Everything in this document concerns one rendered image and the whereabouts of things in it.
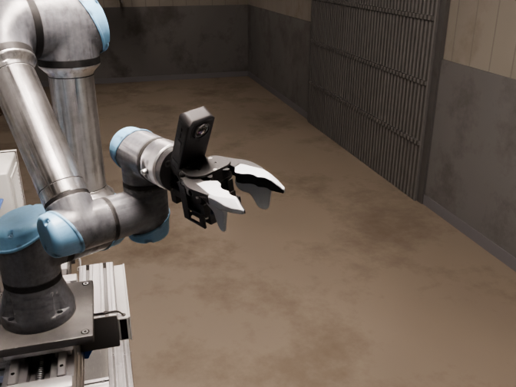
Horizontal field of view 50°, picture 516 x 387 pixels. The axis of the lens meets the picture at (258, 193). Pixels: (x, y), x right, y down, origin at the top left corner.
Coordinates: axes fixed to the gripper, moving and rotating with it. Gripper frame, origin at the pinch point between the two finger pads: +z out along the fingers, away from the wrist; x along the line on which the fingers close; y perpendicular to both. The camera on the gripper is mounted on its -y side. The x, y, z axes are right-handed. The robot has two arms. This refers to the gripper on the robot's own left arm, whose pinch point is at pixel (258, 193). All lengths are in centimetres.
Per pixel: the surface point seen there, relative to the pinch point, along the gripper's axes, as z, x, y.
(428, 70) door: -170, -303, 87
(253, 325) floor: -130, -91, 160
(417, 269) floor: -107, -202, 175
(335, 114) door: -313, -362, 169
